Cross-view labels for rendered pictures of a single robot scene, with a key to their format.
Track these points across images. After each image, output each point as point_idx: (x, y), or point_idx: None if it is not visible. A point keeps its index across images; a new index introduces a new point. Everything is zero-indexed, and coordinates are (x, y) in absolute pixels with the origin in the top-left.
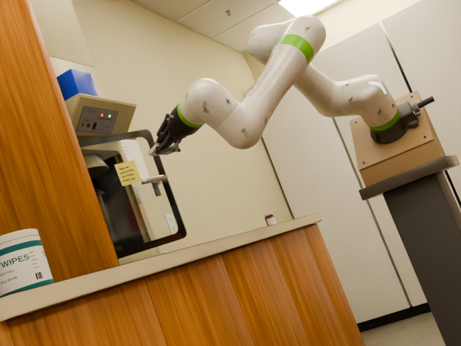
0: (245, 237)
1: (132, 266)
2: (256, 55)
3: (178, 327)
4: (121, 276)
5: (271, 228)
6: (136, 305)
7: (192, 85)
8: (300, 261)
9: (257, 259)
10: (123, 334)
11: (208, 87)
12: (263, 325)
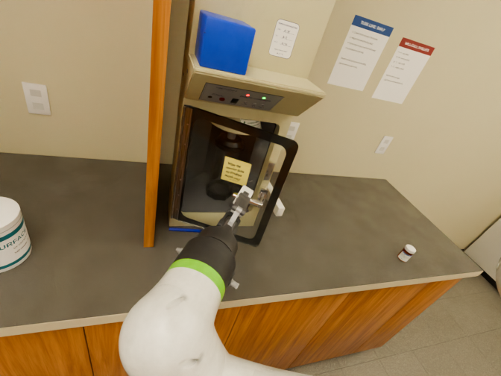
0: (295, 296)
1: (36, 326)
2: (496, 280)
3: (114, 338)
4: (10, 333)
5: (361, 286)
6: (51, 330)
7: (133, 318)
8: (385, 297)
9: (309, 298)
10: (16, 345)
11: (128, 367)
12: (256, 331)
